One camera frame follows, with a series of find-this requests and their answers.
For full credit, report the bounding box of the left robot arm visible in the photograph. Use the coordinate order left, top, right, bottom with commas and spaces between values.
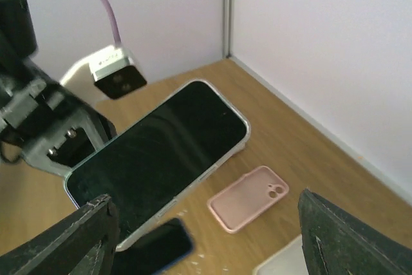
1, 0, 119, 274

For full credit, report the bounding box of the cream cased phone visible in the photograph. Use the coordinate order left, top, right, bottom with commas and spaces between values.
252, 235, 308, 275

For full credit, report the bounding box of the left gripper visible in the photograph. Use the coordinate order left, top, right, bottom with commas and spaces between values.
1, 61, 117, 178

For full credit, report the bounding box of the bare black phone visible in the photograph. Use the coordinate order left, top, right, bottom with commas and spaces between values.
64, 79, 251, 251

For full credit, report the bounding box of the blue phone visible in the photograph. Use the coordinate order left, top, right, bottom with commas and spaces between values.
111, 218, 194, 275

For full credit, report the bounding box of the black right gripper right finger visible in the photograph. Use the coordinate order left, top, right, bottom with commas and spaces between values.
298, 189, 411, 274

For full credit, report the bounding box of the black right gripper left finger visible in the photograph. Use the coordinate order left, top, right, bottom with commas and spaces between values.
1, 194, 120, 274

